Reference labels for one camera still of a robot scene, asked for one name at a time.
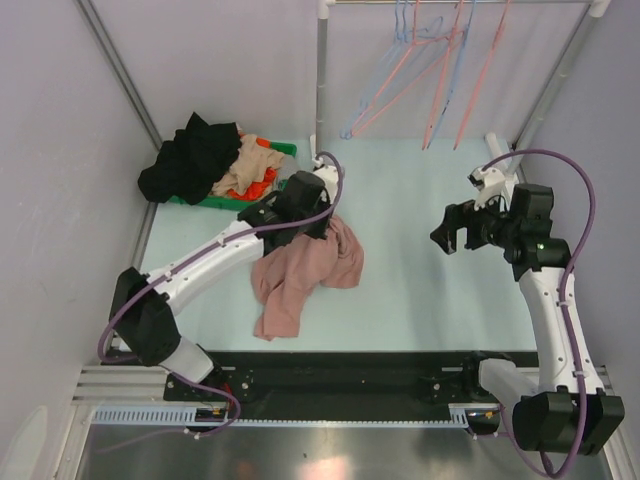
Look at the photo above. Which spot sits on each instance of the black garment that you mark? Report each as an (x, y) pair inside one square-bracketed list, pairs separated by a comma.
[(188, 165)]

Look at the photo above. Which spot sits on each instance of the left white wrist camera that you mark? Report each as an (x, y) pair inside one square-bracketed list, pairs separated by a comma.
[(331, 175)]

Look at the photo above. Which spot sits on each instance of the blue hanger left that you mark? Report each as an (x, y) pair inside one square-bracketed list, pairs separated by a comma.
[(416, 47)]

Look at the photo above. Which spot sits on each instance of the blue hanger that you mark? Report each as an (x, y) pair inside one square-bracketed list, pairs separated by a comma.
[(416, 47), (456, 72)]

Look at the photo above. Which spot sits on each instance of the pink hanger left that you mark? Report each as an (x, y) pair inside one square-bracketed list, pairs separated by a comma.
[(436, 69)]

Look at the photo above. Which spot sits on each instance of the grey garment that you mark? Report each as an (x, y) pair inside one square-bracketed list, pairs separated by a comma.
[(279, 177)]

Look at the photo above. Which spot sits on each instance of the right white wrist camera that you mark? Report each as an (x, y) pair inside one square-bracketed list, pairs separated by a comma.
[(492, 184)]

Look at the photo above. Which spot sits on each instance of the orange garment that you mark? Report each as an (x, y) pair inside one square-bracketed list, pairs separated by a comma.
[(254, 192)]

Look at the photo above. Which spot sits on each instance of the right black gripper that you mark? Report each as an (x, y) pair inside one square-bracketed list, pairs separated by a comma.
[(458, 216)]

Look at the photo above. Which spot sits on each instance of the pink hanger right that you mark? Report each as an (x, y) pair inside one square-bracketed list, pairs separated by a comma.
[(482, 75)]

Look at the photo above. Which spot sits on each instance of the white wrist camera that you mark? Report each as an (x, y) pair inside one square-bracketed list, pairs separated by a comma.
[(331, 175), (492, 184)]

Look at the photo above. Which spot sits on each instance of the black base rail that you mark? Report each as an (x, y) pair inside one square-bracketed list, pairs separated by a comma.
[(378, 387)]

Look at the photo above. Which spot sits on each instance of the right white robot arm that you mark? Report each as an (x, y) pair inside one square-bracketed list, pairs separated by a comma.
[(567, 407)]

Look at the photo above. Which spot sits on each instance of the pink t shirt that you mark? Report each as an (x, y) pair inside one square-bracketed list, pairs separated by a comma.
[(284, 279)]

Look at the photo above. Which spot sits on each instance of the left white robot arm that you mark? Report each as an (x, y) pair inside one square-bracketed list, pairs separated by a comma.
[(145, 305)]

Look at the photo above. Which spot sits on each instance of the pink hanger middle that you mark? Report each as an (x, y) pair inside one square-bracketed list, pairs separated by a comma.
[(437, 100)]

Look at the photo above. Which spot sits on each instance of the beige garment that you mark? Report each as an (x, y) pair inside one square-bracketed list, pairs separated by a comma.
[(250, 167)]

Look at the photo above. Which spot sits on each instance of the white cable duct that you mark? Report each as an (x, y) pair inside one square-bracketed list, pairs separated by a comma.
[(205, 418)]

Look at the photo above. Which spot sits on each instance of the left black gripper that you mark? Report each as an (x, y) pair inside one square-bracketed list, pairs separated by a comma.
[(319, 232)]

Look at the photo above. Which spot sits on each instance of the blue hanger right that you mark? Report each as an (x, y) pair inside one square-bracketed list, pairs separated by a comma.
[(456, 72)]

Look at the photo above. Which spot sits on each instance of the pink hanger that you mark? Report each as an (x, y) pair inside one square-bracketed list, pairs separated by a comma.
[(436, 69), (437, 100), (482, 75)]

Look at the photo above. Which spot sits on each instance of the white clothes rack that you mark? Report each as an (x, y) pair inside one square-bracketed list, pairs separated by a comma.
[(593, 11)]

